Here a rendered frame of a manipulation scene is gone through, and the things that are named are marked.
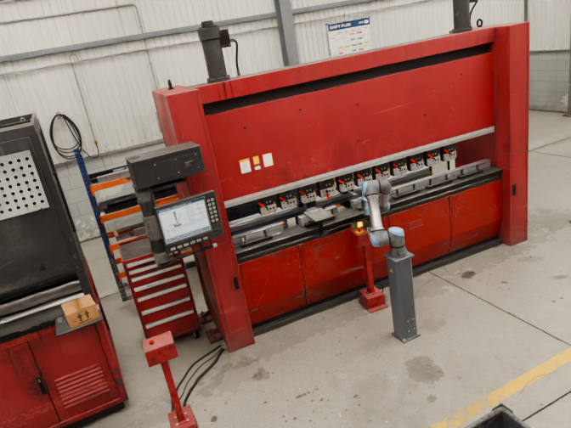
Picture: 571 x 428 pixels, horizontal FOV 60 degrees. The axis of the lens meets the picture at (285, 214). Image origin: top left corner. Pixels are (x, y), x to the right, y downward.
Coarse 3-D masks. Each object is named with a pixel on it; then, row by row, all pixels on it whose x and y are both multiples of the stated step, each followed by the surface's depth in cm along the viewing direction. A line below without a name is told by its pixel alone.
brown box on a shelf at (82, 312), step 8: (88, 296) 345; (64, 304) 341; (72, 304) 338; (80, 304) 335; (88, 304) 334; (96, 304) 355; (64, 312) 332; (72, 312) 328; (80, 312) 329; (88, 312) 332; (96, 312) 335; (56, 320) 343; (64, 320) 341; (72, 320) 327; (80, 320) 330; (88, 320) 333; (96, 320) 334; (56, 328) 333; (64, 328) 331; (72, 328) 329; (80, 328) 329
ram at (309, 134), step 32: (448, 64) 470; (480, 64) 484; (320, 96) 430; (352, 96) 441; (384, 96) 454; (416, 96) 467; (448, 96) 480; (480, 96) 495; (224, 128) 406; (256, 128) 416; (288, 128) 427; (320, 128) 438; (352, 128) 450; (384, 128) 463; (416, 128) 477; (448, 128) 491; (480, 128) 506; (224, 160) 413; (288, 160) 435; (320, 160) 447; (352, 160) 459; (384, 160) 473; (224, 192) 421; (256, 192) 432
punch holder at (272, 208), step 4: (268, 196) 437; (272, 196) 438; (260, 200) 435; (264, 200) 437; (268, 200) 438; (272, 200) 439; (264, 204) 438; (268, 204) 439; (272, 204) 440; (260, 208) 437; (264, 208) 438; (268, 208) 440; (272, 208) 441; (276, 208) 443; (260, 212) 443; (264, 212) 439; (268, 212) 441; (272, 212) 442
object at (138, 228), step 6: (138, 222) 594; (120, 228) 584; (126, 228) 587; (132, 228) 578; (138, 228) 558; (144, 228) 561; (120, 234) 558; (126, 234) 557; (132, 234) 560; (138, 234) 559
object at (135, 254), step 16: (144, 240) 463; (128, 256) 433; (144, 256) 426; (128, 272) 423; (144, 272) 430; (160, 272) 433; (176, 272) 441; (144, 288) 432; (160, 288) 439; (176, 288) 443; (144, 304) 438; (160, 304) 443; (176, 304) 449; (192, 304) 455; (144, 320) 442; (160, 320) 447; (176, 320) 454; (192, 320) 460; (176, 336) 457
